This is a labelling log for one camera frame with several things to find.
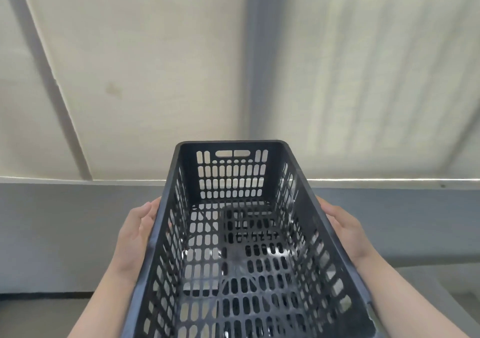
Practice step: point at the person's right thumb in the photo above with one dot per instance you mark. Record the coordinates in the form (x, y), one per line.
(330, 212)

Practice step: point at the person's left thumb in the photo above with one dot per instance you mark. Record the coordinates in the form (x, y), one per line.
(147, 214)

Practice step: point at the person's left hand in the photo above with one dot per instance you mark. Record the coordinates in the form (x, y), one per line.
(131, 236)

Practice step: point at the person's left forearm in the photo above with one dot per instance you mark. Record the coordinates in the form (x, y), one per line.
(103, 306)

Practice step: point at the person's right hand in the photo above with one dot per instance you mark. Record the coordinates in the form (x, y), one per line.
(347, 233)

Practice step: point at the black perforated plastic crate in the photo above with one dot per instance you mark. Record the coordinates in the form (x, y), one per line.
(240, 259)

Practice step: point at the person's right forearm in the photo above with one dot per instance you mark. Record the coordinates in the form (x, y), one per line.
(408, 300)

